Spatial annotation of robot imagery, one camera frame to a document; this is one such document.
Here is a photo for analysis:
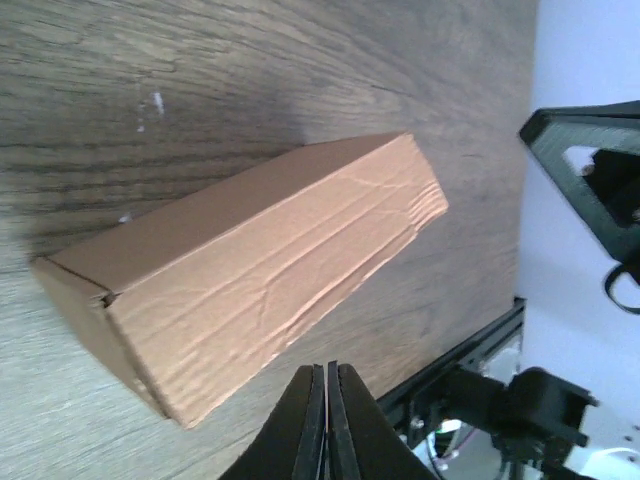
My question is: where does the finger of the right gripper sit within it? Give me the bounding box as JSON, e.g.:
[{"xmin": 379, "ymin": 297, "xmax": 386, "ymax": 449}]
[{"xmin": 519, "ymin": 101, "xmax": 639, "ymax": 263}]

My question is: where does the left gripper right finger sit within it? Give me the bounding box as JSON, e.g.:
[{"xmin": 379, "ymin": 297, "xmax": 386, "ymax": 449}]
[{"xmin": 327, "ymin": 361, "xmax": 435, "ymax": 480}]

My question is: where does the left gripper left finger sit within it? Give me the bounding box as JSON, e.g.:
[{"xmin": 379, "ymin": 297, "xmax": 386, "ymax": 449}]
[{"xmin": 221, "ymin": 365, "xmax": 326, "ymax": 480}]

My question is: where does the cardboard box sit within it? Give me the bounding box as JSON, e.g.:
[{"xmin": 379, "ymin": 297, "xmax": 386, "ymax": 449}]
[{"xmin": 31, "ymin": 132, "xmax": 448, "ymax": 429}]

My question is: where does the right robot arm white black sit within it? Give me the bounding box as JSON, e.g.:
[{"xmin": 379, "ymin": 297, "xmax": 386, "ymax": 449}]
[{"xmin": 416, "ymin": 101, "xmax": 639, "ymax": 479}]

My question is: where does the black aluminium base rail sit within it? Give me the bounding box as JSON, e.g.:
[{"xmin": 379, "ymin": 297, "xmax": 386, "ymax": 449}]
[{"xmin": 378, "ymin": 297, "xmax": 526, "ymax": 447}]

